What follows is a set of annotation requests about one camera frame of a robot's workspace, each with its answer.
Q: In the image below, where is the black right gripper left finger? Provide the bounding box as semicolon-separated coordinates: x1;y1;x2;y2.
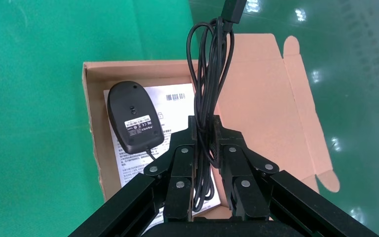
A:
143;116;199;224

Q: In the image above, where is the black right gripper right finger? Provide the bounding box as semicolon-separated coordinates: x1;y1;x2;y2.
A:
209;116;280;222

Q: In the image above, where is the black mouse cable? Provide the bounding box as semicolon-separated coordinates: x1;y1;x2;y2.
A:
107;0;248;213

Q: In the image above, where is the brown open cardboard box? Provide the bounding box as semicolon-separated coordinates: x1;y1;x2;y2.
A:
81;33;341;220

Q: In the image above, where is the white printed instruction sheet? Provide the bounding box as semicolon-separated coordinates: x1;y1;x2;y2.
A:
103;83;222;234

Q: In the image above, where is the green table cloth mat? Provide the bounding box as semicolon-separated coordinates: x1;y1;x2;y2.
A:
0;0;199;237

